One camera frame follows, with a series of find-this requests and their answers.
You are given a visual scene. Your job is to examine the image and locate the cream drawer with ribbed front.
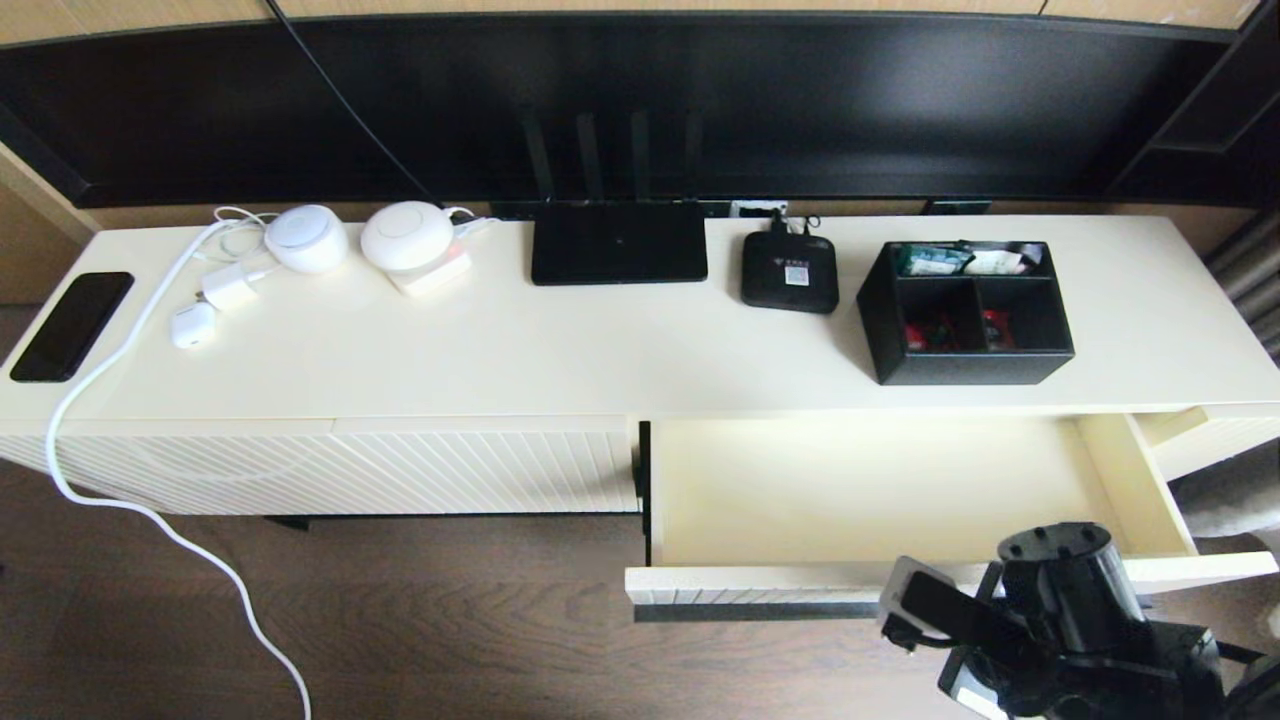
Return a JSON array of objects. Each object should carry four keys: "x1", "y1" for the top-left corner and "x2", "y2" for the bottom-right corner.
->
[{"x1": 625, "y1": 410, "x2": 1280, "y2": 623}]

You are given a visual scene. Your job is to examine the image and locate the black compartment organizer box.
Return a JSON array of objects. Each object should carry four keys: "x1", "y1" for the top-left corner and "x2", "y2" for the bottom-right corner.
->
[{"x1": 856, "y1": 240, "x2": 1077, "y2": 387}]

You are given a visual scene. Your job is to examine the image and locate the cream tv cabinet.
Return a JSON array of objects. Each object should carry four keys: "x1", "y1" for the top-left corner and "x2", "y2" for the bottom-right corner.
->
[{"x1": 0, "y1": 212, "x2": 1280, "y2": 531}]

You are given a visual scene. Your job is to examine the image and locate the grey upholstered seat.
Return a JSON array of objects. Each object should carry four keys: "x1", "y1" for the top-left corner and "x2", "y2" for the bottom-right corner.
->
[{"x1": 1170, "y1": 445, "x2": 1280, "y2": 556}]

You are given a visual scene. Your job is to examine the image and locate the grey curtain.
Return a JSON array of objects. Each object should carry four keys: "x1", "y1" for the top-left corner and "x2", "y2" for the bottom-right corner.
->
[{"x1": 1205, "y1": 210, "x2": 1280, "y2": 361}]

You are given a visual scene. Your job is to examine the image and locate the white snack packet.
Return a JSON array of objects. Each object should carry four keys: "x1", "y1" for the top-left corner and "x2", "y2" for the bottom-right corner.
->
[{"x1": 962, "y1": 243, "x2": 1043, "y2": 277}]

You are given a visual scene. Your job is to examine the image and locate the green snack packet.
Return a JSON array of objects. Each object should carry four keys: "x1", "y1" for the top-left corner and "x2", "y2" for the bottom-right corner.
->
[{"x1": 895, "y1": 246, "x2": 971, "y2": 277}]

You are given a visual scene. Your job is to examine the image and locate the black set-top box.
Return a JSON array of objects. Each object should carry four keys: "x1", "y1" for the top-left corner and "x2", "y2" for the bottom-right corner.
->
[{"x1": 740, "y1": 228, "x2": 840, "y2": 314}]

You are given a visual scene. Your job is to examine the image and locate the black router with antennas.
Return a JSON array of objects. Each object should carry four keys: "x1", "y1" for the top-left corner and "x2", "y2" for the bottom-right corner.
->
[{"x1": 520, "y1": 108, "x2": 709, "y2": 286}]

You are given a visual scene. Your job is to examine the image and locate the black flat television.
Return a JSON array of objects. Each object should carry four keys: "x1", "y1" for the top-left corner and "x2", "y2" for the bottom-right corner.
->
[{"x1": 0, "y1": 10, "x2": 1241, "y2": 219}]

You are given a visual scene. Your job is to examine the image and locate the cream square base box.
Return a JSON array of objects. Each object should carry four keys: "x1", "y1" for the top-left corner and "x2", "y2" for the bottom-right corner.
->
[{"x1": 385, "y1": 246, "x2": 473, "y2": 300}]

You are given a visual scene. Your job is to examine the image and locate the white dome shaped device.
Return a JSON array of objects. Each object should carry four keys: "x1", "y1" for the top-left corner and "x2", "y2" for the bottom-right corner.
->
[{"x1": 359, "y1": 200, "x2": 456, "y2": 272}]

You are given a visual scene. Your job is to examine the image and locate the white round smart speaker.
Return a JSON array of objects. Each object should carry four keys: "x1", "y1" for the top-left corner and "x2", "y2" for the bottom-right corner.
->
[{"x1": 263, "y1": 203, "x2": 350, "y2": 275}]

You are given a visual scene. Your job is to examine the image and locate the white charger adapter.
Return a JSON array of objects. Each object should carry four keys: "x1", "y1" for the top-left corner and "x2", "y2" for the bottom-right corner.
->
[{"x1": 198, "y1": 261, "x2": 263, "y2": 312}]

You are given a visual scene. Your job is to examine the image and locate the small white charger cube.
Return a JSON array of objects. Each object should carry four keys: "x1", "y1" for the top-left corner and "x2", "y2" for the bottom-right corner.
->
[{"x1": 170, "y1": 301, "x2": 218, "y2": 350}]

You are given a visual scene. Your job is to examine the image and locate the black smartphone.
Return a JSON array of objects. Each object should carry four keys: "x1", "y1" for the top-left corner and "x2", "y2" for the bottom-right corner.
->
[{"x1": 9, "y1": 270, "x2": 135, "y2": 383}]

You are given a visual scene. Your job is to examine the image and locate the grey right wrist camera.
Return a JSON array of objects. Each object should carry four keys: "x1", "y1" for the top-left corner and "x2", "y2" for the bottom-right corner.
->
[{"x1": 878, "y1": 557, "x2": 993, "y2": 653}]

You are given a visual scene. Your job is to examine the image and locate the black set-top box cable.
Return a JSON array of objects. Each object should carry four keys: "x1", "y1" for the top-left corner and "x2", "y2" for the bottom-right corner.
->
[{"x1": 765, "y1": 206, "x2": 823, "y2": 238}]

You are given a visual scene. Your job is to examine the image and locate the black wall shelf unit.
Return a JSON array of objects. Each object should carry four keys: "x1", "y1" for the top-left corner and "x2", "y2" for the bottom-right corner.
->
[{"x1": 1105, "y1": 0, "x2": 1280, "y2": 209}]

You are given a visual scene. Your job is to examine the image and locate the thin white charging cable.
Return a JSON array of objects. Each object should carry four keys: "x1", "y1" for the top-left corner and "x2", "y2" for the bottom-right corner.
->
[{"x1": 207, "y1": 204, "x2": 281, "y2": 265}]

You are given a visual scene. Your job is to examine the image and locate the thin black hanging cable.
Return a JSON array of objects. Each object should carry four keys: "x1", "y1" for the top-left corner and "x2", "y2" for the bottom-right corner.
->
[{"x1": 264, "y1": 0, "x2": 438, "y2": 203}]

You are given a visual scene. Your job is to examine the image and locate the thick white power cable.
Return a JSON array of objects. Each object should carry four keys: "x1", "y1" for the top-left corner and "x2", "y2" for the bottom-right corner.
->
[{"x1": 44, "y1": 216, "x2": 314, "y2": 720}]

